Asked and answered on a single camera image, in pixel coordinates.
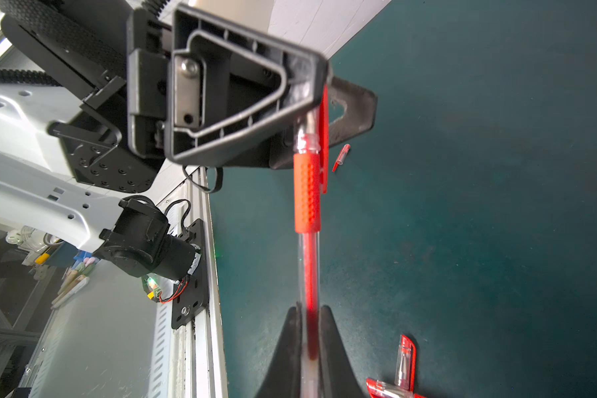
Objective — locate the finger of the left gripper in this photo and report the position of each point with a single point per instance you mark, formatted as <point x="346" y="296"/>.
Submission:
<point x="359" y="107"/>

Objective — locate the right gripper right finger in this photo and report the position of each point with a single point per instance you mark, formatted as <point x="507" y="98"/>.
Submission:
<point x="337" y="378"/>

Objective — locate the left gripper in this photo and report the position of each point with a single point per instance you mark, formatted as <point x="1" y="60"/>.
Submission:
<point x="231" y="89"/>

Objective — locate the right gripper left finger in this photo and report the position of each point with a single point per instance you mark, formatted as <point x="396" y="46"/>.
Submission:
<point x="283" y="378"/>

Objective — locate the red pen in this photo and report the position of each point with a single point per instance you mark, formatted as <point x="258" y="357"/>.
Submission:
<point x="307" y="180"/>
<point x="406" y="364"/>
<point x="381" y="389"/>

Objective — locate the red pen cap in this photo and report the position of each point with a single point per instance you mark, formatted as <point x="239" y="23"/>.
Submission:
<point x="323" y="122"/>
<point x="341" y="157"/>

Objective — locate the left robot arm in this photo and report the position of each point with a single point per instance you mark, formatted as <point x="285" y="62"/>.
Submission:
<point x="128" y="232"/>

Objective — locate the red pen in pile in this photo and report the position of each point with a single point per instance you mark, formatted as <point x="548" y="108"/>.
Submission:
<point x="406" y="364"/>
<point x="381" y="389"/>

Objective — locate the green table mat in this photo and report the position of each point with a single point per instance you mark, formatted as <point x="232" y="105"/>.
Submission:
<point x="467" y="217"/>

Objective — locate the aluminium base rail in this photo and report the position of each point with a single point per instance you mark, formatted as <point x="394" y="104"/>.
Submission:
<point x="188" y="358"/>

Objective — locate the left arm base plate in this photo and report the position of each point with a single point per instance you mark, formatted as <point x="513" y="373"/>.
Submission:
<point x="195" y="296"/>

